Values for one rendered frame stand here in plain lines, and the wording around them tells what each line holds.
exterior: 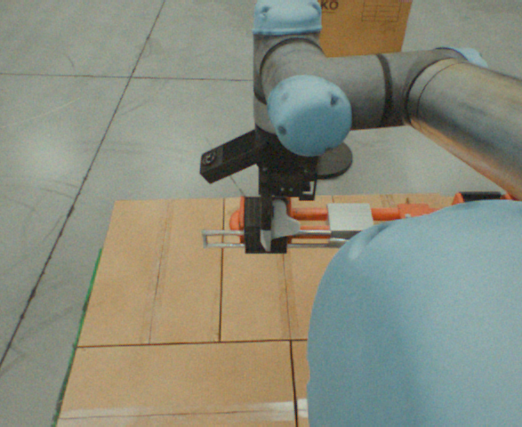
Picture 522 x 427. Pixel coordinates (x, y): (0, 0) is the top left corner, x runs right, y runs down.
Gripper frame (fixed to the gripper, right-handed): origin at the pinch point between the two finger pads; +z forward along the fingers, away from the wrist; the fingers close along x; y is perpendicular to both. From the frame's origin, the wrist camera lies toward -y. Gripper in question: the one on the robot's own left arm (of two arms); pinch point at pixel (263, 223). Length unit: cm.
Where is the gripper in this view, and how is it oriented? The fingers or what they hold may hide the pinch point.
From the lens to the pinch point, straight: 78.3
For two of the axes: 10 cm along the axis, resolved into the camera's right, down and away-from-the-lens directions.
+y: 10.0, 0.1, 0.1
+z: -0.1, 6.8, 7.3
